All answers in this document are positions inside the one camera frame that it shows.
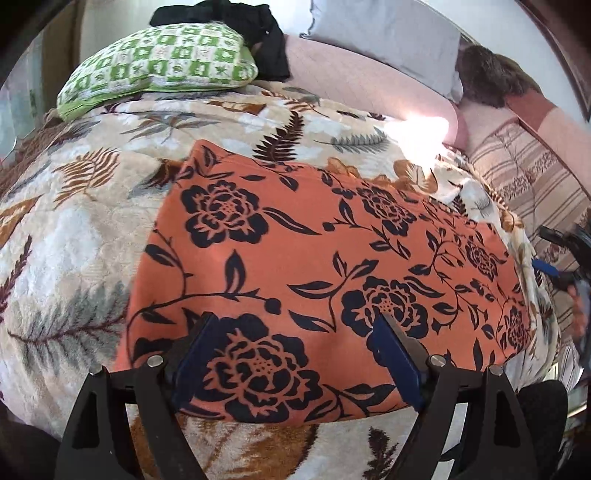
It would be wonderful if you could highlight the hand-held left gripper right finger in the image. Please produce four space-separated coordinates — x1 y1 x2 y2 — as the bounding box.
373 314 539 480

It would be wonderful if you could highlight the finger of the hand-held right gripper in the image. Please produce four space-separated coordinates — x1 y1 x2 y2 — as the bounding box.
532 259 573 289
538 224 578 250

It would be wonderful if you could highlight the wooden door frame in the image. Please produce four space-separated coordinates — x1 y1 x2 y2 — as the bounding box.
46 0 88 51

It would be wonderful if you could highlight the green checkered pillow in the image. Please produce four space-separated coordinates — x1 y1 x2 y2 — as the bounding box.
56 23 259 121

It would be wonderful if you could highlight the leaf print blanket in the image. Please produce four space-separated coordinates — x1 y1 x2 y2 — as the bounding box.
0 80 561 480

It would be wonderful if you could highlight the orange floral shirt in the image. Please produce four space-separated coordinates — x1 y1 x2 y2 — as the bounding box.
115 140 532 424

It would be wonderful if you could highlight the pink quilted cover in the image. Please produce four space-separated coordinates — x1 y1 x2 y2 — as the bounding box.
457 88 591 176

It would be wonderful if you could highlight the pink quilted bolster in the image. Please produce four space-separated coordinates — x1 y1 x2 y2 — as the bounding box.
252 34 468 151

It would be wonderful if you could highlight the dark wooden headboard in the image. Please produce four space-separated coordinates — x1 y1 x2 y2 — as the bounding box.
517 0 591 121

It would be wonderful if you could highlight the person's right hand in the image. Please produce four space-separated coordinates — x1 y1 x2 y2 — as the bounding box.
571 284 591 337

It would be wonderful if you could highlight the grey pillow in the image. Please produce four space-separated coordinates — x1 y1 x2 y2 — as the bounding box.
300 0 462 102

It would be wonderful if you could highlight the stained glass door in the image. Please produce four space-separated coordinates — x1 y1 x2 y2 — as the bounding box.
0 28 61 158

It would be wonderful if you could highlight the black garment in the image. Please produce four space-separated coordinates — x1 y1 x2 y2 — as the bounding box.
150 0 291 80

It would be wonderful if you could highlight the striped floral quilt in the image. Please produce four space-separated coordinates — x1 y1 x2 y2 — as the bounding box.
466 117 591 287

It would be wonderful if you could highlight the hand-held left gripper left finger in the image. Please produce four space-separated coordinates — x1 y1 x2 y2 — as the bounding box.
54 311 215 480

